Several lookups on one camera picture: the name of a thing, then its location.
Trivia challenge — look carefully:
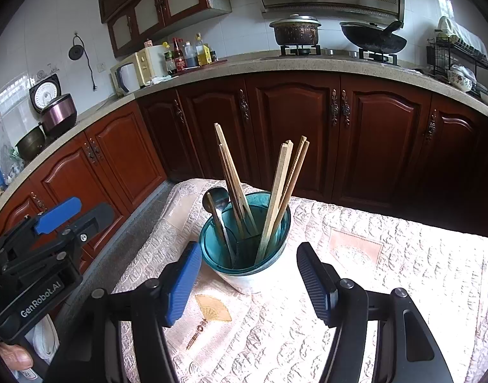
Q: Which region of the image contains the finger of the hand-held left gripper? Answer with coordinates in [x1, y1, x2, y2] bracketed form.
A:
[4, 203, 115, 272]
[0, 197, 82, 257]

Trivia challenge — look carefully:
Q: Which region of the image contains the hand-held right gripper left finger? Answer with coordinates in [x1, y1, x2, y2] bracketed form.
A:
[44, 241, 202, 383]

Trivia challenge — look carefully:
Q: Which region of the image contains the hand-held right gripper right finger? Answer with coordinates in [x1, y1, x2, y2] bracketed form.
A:
[297, 242, 454, 383]

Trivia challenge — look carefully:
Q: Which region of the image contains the white floral utensil holder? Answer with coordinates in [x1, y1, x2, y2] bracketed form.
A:
[199, 191, 291, 295]

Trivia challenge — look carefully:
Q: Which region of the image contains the metal spoon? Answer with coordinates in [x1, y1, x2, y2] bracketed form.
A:
[202, 186, 239, 268]

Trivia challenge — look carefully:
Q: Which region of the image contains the person's left hand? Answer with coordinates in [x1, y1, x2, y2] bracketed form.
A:
[0, 343, 34, 372]

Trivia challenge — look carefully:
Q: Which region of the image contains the cream quilted tablecloth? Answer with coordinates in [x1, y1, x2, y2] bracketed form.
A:
[108, 177, 488, 383]

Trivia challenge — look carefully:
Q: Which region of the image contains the dark pot on counter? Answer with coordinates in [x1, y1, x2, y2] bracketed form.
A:
[14, 124, 47, 161]

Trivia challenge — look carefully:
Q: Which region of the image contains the maroon rice cooker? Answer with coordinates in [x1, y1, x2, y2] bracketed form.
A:
[28, 74, 78, 137]

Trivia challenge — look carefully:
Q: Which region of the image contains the cream microwave oven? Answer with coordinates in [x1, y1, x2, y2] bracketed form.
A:
[109, 45, 169, 96]

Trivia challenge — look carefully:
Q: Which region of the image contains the white rag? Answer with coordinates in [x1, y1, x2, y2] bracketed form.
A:
[142, 74, 173, 87]

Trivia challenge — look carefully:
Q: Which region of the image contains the brown wooden base cabinet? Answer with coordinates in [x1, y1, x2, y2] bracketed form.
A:
[0, 70, 488, 244]

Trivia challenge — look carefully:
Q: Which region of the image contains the small glass jar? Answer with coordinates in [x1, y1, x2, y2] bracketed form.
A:
[164, 44, 178, 76]

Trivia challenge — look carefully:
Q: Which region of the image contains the red label sauce bottle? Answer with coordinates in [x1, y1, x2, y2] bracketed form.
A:
[172, 38, 187, 73]

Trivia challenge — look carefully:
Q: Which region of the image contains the dark sauce bottle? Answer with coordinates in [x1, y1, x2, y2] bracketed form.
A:
[183, 41, 199, 68]

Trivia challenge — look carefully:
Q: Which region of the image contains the yellow oil bottle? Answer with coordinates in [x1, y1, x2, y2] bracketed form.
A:
[195, 33, 212, 67]

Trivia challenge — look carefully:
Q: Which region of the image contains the speckled stone countertop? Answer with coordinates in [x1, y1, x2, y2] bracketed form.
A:
[0, 50, 488, 224]

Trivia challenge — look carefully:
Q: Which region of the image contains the gas hob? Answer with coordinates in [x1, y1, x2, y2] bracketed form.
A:
[262, 44, 402, 68]

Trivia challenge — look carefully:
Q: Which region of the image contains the floral ceramic bowl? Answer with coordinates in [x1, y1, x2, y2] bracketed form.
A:
[447, 68, 474, 92]

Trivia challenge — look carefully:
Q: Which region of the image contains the black wok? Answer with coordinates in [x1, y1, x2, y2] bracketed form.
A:
[340, 20, 408, 54]

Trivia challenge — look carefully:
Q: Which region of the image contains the lidded metal cooking pot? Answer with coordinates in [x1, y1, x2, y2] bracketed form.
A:
[269, 14, 322, 46]

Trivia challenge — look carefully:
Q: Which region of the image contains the black power cable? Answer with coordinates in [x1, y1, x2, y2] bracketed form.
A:
[82, 36, 98, 90]

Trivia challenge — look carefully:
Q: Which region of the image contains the black round wall hanger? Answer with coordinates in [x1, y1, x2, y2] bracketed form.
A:
[67, 34, 86, 62]

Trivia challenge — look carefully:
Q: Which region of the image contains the brown wooden wall cabinet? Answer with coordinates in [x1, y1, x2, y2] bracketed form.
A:
[96, 0, 233, 58]

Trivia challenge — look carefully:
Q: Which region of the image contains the black wire dish rack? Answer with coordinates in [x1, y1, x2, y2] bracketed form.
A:
[425, 16, 488, 90]

